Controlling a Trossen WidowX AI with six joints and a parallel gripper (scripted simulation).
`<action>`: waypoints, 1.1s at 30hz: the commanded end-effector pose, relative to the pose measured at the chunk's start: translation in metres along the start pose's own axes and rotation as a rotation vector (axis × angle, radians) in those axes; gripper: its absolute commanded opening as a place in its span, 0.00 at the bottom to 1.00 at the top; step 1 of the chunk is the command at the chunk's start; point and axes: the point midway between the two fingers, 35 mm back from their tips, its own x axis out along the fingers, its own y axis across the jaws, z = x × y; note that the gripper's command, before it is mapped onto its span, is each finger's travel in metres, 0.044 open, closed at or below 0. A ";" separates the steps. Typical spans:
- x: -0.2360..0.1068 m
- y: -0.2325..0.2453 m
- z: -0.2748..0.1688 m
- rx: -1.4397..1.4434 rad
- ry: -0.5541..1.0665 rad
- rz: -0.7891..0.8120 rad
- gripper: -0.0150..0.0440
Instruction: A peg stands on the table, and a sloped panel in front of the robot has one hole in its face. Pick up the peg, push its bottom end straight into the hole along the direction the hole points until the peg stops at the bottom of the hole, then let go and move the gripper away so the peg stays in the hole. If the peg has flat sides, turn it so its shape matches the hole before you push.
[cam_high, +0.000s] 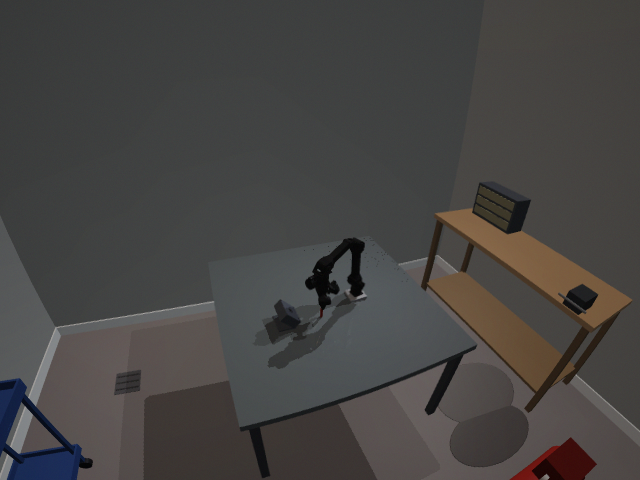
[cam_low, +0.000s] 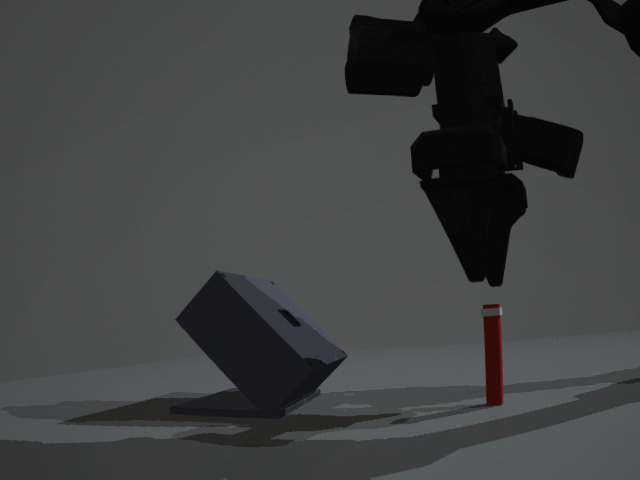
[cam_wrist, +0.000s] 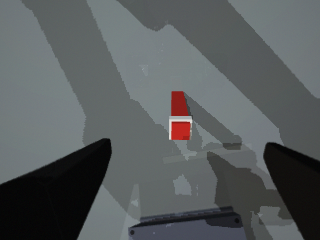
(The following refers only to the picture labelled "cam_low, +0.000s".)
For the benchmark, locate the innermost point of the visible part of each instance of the grey sloped panel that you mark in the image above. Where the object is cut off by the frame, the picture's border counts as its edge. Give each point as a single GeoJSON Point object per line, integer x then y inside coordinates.
{"type": "Point", "coordinates": [274, 354]}

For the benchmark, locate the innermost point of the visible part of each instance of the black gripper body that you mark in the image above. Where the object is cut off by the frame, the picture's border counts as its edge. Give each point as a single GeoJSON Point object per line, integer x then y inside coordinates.
{"type": "Point", "coordinates": [468, 140]}

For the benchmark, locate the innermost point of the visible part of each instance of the red square peg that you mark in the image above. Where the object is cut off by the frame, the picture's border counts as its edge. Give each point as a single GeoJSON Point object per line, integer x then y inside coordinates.
{"type": "Point", "coordinates": [493, 353]}

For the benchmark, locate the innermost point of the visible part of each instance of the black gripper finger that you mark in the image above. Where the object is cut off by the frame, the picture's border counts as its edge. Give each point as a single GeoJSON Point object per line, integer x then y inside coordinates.
{"type": "Point", "coordinates": [501, 221]}
{"type": "Point", "coordinates": [463, 205]}

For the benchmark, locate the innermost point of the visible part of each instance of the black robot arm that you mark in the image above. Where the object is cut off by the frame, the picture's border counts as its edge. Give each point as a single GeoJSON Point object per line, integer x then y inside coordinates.
{"type": "Point", "coordinates": [446, 39]}

